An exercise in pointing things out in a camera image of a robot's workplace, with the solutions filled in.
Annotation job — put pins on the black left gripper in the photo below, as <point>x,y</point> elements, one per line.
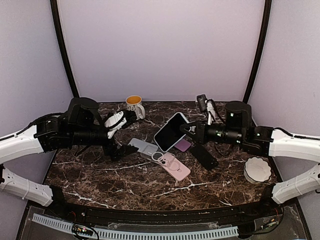
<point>110,152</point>

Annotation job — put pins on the light blue bare phone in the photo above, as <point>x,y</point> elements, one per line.
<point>140,144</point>

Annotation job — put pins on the black bare phone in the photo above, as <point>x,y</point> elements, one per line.
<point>207,161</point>

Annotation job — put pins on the black front rail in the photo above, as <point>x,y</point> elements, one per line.
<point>102,216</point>

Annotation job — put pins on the pink phone case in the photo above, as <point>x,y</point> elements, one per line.
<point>173,166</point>

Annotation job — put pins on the right black frame post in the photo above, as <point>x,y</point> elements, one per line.
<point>259,50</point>

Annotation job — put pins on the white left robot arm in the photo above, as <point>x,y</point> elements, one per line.
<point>80,125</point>

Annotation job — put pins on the clear phone case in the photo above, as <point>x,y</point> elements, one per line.
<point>151,154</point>

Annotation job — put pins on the purple phone case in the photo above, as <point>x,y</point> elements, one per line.
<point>183,145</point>

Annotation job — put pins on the light blue phone case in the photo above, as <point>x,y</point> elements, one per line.
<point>170,133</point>

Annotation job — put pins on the left black frame post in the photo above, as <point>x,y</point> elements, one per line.
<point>62,47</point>

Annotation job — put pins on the black frame post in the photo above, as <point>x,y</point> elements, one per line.
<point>62,47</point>
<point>259,50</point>

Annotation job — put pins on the grey slotted cable duct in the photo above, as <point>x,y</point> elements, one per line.
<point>83,232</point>

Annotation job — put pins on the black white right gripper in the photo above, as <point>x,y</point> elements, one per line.
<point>200,133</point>

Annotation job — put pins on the white spotted mug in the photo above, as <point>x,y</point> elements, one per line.
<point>134,103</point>

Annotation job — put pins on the white scalloped dish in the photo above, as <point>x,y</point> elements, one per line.
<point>256,170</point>

